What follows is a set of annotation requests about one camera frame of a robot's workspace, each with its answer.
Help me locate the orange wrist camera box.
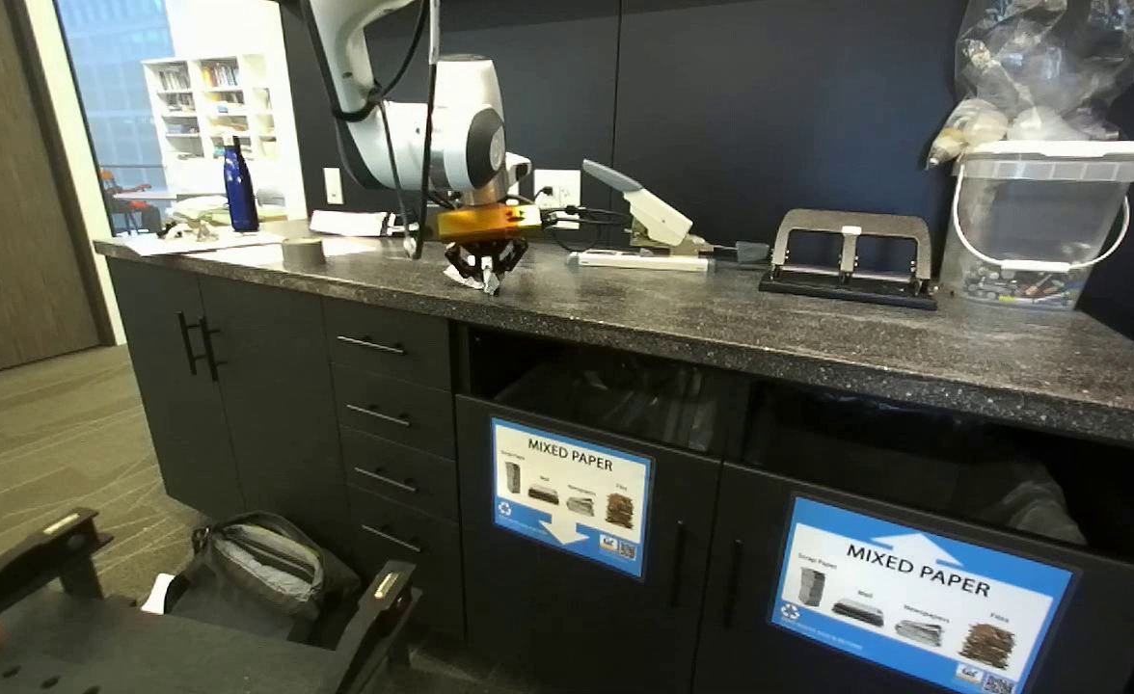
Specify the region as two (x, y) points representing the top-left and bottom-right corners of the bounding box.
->
(424, 203), (547, 248)

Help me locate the black drawer with metal handle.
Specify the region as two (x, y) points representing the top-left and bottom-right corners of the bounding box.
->
(319, 300), (460, 390)
(335, 433), (463, 516)
(341, 493), (467, 644)
(330, 376), (460, 453)

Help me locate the brown wooden door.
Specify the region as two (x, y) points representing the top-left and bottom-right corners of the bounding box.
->
(0, 0), (121, 390)

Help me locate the blue water bottle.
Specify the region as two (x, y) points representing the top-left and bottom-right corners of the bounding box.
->
(222, 135), (263, 236)

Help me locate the black cabinet door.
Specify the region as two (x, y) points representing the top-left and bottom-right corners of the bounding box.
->
(116, 262), (253, 516)
(199, 279), (349, 545)

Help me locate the white paper stack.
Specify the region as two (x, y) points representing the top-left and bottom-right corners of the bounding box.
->
(308, 207), (397, 243)

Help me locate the grey tape roll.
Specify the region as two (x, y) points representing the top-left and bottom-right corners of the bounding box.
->
(278, 231), (330, 271)

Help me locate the small white paper slip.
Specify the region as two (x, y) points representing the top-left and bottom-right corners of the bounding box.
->
(139, 570), (177, 618)

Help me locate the white shelving unit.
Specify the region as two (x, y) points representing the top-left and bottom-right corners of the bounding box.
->
(139, 51), (287, 207)

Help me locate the clear plastic bag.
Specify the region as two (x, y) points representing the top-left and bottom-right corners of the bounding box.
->
(925, 0), (1134, 171)

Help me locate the small white desk item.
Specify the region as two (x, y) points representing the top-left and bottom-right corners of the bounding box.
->
(562, 248), (715, 279)

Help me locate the beige stapler with blue handle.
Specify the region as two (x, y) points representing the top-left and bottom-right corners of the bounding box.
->
(580, 153), (700, 254)

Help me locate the blue label with down arrow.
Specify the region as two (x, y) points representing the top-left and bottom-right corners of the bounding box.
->
(485, 412), (658, 583)

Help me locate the black and grey backpack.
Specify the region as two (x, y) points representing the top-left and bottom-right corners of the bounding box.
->
(160, 510), (368, 649)

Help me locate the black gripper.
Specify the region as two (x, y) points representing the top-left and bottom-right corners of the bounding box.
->
(440, 236), (538, 297)

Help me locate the black bin liner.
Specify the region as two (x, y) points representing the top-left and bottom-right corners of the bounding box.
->
(493, 349), (754, 453)
(746, 380), (1093, 546)

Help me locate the clear plastic bucket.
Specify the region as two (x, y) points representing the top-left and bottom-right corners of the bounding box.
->
(938, 135), (1134, 309)

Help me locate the flat white paper sheet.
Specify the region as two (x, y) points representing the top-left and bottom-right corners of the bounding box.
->
(214, 236), (386, 273)
(107, 227), (244, 262)

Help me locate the small white paper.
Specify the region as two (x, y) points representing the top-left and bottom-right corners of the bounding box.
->
(440, 262), (505, 297)

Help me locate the large white wall outlet plate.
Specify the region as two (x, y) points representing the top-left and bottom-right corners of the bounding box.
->
(533, 165), (586, 231)

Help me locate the blue label with up arrow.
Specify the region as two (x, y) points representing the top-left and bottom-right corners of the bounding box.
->
(768, 493), (1077, 694)

